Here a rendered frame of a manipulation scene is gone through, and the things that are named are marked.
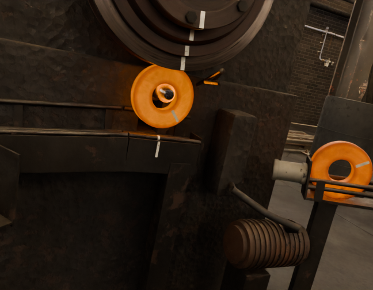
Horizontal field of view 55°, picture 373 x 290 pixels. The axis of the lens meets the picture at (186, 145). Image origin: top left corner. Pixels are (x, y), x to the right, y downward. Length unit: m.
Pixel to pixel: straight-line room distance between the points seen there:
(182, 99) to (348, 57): 4.48
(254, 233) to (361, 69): 4.26
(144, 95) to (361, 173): 0.60
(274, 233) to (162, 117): 0.42
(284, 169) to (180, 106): 0.33
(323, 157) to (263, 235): 0.26
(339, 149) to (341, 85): 4.23
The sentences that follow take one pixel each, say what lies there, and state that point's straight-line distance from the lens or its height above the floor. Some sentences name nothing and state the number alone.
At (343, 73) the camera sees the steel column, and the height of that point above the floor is 1.18.
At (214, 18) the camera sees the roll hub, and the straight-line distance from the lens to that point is 0.81.
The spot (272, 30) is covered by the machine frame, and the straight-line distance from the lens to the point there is 1.18.
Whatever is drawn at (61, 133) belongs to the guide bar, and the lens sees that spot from 0.83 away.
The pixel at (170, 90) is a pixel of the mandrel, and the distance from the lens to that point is 0.85.
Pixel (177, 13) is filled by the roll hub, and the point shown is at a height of 0.99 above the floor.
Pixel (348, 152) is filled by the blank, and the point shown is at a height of 0.76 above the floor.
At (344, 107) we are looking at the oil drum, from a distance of 3.42.
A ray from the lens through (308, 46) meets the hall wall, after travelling 9.15.
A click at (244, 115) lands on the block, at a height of 0.80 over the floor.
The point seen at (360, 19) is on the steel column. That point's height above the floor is 1.88.
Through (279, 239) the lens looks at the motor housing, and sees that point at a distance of 0.99.
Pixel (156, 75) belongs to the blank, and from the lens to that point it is 0.86.
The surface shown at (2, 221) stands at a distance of 0.64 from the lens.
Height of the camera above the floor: 0.90
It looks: 13 degrees down
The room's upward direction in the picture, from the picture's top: 12 degrees clockwise
